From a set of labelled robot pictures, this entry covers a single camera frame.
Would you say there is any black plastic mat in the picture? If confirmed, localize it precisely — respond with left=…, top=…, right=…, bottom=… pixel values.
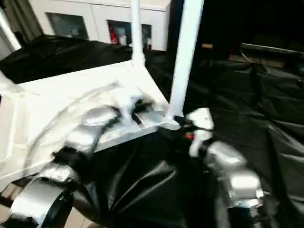
left=0, top=34, right=304, bottom=228

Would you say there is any grey curtain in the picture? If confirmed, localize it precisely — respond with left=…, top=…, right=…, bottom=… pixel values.
left=0, top=0, right=42, bottom=57

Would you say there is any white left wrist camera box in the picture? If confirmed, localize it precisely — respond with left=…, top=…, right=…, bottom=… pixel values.
left=112, top=85, right=143, bottom=125

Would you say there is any red carton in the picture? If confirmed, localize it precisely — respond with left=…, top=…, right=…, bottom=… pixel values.
left=109, top=24, right=118, bottom=44

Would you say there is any grey metal bar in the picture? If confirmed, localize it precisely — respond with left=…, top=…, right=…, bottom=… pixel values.
left=240, top=43, right=304, bottom=57

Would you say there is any white cabinet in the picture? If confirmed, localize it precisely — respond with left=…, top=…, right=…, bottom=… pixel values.
left=28, top=0, right=171, bottom=51

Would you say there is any black metal stand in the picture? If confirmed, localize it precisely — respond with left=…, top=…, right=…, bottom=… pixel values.
left=0, top=188, right=17, bottom=209

